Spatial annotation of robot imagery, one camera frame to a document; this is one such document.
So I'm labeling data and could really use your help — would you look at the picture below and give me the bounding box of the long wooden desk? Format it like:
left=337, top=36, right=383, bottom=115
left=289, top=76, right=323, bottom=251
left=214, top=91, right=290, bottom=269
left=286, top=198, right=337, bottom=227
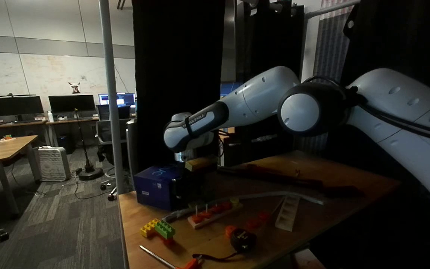
left=0, top=115, right=99, bottom=134

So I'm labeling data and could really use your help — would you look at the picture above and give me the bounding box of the lit blue computer monitor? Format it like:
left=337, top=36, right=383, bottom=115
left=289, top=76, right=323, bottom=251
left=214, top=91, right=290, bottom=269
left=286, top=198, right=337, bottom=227
left=96, top=91, right=137, bottom=109

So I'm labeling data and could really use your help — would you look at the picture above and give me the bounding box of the light wooden table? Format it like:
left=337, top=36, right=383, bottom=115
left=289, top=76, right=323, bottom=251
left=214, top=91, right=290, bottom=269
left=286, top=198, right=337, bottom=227
left=0, top=134, right=40, bottom=219

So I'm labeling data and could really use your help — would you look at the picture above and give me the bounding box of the small drone figure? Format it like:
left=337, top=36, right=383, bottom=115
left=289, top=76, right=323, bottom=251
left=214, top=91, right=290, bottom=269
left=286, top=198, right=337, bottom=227
left=66, top=79, right=83, bottom=95

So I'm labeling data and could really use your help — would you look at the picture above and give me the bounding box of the yellow toy brick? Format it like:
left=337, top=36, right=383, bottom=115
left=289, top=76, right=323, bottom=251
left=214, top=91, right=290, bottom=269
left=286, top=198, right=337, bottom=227
left=138, top=218, right=159, bottom=240

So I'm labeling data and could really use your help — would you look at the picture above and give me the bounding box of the grey metal pole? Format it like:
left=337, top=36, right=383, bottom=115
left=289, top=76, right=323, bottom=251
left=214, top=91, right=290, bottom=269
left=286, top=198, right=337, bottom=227
left=96, top=0, right=128, bottom=194

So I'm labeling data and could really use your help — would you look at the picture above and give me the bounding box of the black computer monitor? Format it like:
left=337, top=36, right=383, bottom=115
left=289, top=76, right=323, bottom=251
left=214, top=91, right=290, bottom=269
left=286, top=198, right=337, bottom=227
left=47, top=92, right=96, bottom=118
left=0, top=94, right=44, bottom=119

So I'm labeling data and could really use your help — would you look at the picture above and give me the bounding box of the white computer case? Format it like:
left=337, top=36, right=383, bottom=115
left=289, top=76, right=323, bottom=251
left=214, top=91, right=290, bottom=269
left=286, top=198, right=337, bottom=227
left=35, top=143, right=72, bottom=183

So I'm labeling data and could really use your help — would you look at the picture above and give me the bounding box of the white compartment tray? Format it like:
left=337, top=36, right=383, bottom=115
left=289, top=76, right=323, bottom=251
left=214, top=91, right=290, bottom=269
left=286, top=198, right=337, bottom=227
left=273, top=194, right=302, bottom=234

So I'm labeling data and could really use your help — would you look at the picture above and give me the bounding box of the black curtain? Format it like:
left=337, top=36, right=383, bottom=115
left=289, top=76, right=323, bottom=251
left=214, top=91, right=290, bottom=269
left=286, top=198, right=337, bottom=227
left=340, top=0, right=430, bottom=103
left=131, top=0, right=226, bottom=176

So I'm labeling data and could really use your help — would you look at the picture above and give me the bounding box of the wooden peg tray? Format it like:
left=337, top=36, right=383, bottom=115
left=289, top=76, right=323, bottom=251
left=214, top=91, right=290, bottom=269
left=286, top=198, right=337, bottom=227
left=186, top=197, right=244, bottom=231

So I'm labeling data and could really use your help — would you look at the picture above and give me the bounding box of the tan wrist camera mount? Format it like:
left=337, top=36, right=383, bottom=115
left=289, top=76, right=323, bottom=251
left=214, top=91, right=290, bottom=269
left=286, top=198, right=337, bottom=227
left=183, top=154, right=217, bottom=175

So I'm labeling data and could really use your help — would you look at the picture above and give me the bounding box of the blue cardboard box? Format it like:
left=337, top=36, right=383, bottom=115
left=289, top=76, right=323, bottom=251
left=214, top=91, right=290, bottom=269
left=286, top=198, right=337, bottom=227
left=132, top=164, right=196, bottom=212

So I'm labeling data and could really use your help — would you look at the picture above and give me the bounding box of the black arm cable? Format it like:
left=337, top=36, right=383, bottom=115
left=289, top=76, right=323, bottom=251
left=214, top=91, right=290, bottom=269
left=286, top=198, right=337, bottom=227
left=344, top=85, right=430, bottom=146

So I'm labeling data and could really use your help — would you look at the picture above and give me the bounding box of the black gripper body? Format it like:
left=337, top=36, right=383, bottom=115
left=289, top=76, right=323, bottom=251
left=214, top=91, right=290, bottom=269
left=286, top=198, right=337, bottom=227
left=172, top=142, right=219, bottom=169

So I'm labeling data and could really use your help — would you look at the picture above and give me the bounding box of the white striped panel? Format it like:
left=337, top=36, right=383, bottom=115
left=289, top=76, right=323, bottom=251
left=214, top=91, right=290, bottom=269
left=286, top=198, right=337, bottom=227
left=298, top=0, right=359, bottom=154

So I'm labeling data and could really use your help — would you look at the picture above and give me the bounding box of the black round base stand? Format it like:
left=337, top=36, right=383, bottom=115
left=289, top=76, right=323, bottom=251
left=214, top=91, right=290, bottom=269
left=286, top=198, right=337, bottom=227
left=75, top=137, right=104, bottom=182

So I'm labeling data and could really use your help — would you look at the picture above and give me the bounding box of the green toy brick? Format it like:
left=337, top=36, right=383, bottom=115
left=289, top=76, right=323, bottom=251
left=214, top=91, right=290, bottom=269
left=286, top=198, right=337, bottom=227
left=153, top=219, right=177, bottom=240

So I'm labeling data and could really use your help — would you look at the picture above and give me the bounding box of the orange T-handle screwdriver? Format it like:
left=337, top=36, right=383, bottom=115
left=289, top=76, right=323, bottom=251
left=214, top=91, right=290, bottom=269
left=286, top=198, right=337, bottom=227
left=137, top=242, right=204, bottom=269

